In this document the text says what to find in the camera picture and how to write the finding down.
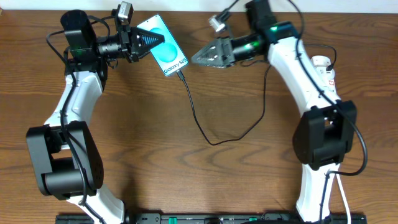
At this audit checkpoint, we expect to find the white power strip cord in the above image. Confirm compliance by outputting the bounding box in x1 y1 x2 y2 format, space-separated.
334 172 352 224

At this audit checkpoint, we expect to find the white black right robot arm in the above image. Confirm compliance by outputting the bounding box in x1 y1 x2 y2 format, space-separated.
192 1 356 223

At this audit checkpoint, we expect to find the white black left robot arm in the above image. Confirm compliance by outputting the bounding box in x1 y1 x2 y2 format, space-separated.
26 2 164 223

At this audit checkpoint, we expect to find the white USB charger adapter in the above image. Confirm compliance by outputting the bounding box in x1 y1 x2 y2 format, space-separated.
317 66 335 83

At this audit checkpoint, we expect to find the black USB charger cable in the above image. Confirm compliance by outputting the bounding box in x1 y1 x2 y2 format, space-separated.
176 43 337 146

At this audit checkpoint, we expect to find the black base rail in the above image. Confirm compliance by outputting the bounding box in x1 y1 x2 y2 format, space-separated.
55 212 368 224

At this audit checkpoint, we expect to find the blue Galaxy smartphone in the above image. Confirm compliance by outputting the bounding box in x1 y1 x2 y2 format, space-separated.
137 14 188 77

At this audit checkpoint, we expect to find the white power strip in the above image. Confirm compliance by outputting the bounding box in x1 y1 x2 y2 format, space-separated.
311 55 340 102

